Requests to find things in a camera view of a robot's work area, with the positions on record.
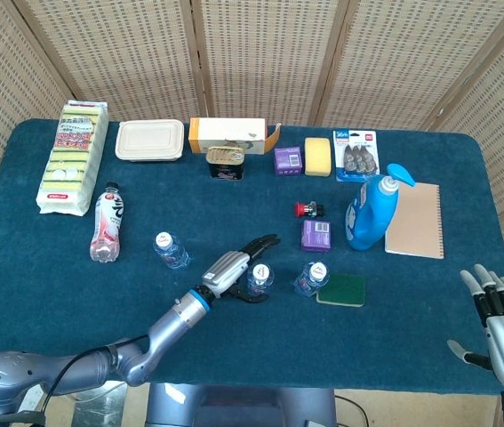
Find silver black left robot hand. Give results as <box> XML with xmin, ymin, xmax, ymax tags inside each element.
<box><xmin>201</xmin><ymin>232</ymin><xmax>282</xmax><ymax>306</ymax></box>

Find clear small water bottle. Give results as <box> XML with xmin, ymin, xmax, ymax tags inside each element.
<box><xmin>245</xmin><ymin>262</ymin><xmax>275</xmax><ymax>298</ymax></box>
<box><xmin>152</xmin><ymin>230</ymin><xmax>190</xmax><ymax>270</ymax></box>
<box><xmin>293</xmin><ymin>261</ymin><xmax>331</xmax><ymax>298</ymax></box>

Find small purple cardboard box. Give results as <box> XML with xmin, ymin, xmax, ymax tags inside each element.
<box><xmin>273</xmin><ymin>146</ymin><xmax>303</xmax><ymax>177</ymax></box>
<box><xmin>300</xmin><ymin>219</ymin><xmax>333</xmax><ymax>254</ymax></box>

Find small red black toy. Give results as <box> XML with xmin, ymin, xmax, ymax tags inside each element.
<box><xmin>294</xmin><ymin>200</ymin><xmax>326</xmax><ymax>218</ymax></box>

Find black luncheon meat can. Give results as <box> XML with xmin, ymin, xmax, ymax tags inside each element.
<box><xmin>205</xmin><ymin>146</ymin><xmax>246</xmax><ymax>181</ymax></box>

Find green yellow scouring sponge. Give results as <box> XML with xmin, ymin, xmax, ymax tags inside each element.
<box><xmin>316</xmin><ymin>272</ymin><xmax>366</xmax><ymax>308</ymax></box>

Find pink drink bottle black cap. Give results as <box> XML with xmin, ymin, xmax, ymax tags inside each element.
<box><xmin>89</xmin><ymin>181</ymin><xmax>129</xmax><ymax>263</ymax></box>

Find grey robot torso base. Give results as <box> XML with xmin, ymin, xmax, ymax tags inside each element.
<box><xmin>144</xmin><ymin>383</ymin><xmax>338</xmax><ymax>427</ymax></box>

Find yellow white carton box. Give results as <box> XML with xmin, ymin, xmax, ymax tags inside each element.
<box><xmin>188</xmin><ymin>117</ymin><xmax>282</xmax><ymax>156</ymax></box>

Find plain yellow sponge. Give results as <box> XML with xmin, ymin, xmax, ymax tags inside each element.
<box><xmin>303</xmin><ymin>136</ymin><xmax>334</xmax><ymax>177</ymax></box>

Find blue detergent bottle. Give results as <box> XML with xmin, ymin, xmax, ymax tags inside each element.
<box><xmin>344</xmin><ymin>163</ymin><xmax>416</xmax><ymax>253</ymax></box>

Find beige lidded food container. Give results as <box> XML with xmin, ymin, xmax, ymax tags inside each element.
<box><xmin>115</xmin><ymin>119</ymin><xmax>186</xmax><ymax>164</ymax></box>

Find brown spiral notebook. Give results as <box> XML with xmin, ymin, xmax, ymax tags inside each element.
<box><xmin>383</xmin><ymin>181</ymin><xmax>445</xmax><ymax>260</ymax></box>

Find correction tape blister pack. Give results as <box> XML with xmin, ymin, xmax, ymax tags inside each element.
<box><xmin>332</xmin><ymin>129</ymin><xmax>380</xmax><ymax>183</ymax></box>

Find yellow sponge multipack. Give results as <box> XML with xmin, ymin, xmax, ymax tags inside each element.
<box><xmin>36</xmin><ymin>100</ymin><xmax>110</xmax><ymax>218</ymax></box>

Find woven wooden folding screen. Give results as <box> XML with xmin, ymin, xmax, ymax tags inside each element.
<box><xmin>0</xmin><ymin>0</ymin><xmax>504</xmax><ymax>312</ymax></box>

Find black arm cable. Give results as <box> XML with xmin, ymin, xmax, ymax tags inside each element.
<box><xmin>37</xmin><ymin>336</ymin><xmax>151</xmax><ymax>417</ymax></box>

